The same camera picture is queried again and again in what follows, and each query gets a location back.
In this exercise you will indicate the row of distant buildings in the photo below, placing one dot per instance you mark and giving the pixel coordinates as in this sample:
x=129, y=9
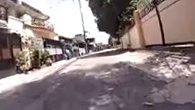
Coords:
x=79, y=42

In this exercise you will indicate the thin pole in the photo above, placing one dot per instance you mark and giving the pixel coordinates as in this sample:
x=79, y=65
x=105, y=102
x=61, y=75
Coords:
x=82, y=28

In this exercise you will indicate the grey asphalt road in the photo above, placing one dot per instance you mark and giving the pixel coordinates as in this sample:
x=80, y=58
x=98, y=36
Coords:
x=101, y=87

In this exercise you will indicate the large dark tree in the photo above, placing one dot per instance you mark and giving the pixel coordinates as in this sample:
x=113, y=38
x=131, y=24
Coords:
x=111, y=6

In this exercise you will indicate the potted plants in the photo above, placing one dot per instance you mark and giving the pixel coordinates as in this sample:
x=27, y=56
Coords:
x=35, y=59

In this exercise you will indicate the building with balcony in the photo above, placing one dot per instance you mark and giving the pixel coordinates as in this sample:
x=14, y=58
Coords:
x=38, y=29

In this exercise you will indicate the pale concrete sidewalk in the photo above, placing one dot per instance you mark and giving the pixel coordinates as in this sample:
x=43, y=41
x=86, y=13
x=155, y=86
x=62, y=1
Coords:
x=17, y=80

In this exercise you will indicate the peach concrete wall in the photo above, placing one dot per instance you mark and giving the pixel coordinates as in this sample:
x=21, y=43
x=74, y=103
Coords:
x=179, y=21

